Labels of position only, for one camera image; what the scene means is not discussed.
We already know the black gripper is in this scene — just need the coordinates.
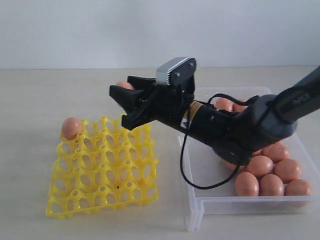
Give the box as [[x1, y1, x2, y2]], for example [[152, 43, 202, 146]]
[[109, 75, 198, 133]]

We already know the brown egg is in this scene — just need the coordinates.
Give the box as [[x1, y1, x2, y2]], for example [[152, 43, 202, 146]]
[[284, 179, 313, 196], [246, 155, 274, 178], [116, 81, 135, 90], [259, 174, 285, 196], [232, 102, 248, 113], [235, 171, 260, 197], [61, 117, 83, 140], [222, 160, 246, 171], [273, 158, 302, 184], [261, 143, 290, 164], [215, 97, 233, 112]]

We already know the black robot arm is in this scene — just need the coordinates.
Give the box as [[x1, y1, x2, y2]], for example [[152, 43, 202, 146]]
[[109, 66, 320, 165]]

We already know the yellow plastic egg tray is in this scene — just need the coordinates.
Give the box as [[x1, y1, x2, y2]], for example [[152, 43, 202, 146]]
[[45, 116, 159, 219]]

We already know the clear plastic box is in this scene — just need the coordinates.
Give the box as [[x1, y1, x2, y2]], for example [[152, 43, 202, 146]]
[[177, 86, 320, 232]]

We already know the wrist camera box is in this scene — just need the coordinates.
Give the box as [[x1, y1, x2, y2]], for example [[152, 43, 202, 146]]
[[155, 57, 197, 94]]

